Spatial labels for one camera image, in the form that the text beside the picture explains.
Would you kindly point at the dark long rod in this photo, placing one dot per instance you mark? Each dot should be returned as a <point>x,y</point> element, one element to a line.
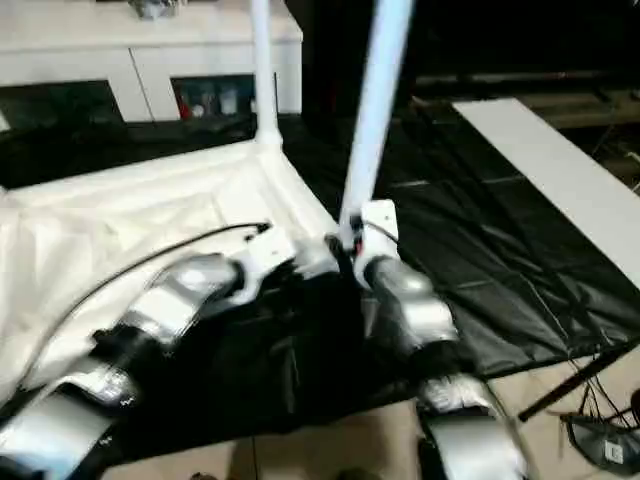
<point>525,78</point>

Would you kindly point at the white plastic table top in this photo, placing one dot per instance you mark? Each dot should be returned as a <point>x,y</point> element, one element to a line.
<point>125,200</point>

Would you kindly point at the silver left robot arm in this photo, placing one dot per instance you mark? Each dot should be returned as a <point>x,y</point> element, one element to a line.
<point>175,295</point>

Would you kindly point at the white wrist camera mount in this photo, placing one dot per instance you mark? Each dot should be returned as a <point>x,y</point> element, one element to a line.
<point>380,215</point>
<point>270,250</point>

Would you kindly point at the white cabinet with glass doors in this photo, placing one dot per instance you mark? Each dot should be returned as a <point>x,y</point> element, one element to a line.
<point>75,50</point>

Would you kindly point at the white sheet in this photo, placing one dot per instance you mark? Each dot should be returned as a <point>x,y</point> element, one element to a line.
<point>550,160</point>

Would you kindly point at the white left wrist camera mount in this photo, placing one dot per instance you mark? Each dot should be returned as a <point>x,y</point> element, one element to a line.
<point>270,250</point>

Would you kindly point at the dark power adapter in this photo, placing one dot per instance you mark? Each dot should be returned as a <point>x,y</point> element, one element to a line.
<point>600,445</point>

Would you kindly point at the black metal stand foot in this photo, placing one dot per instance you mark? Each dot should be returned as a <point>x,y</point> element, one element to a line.
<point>565,387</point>

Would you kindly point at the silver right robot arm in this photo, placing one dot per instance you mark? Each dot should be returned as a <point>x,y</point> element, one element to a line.
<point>415,300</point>

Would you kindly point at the black mat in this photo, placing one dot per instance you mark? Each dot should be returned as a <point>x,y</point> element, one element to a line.
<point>500,240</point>

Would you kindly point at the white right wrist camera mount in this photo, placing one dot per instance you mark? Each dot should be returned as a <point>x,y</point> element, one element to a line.
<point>380,215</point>

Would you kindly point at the white jar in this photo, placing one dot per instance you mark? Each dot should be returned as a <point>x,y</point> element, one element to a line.
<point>228,102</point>

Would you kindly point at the white plastic table leg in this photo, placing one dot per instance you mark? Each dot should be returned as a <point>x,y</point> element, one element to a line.
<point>375,100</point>
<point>264,75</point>

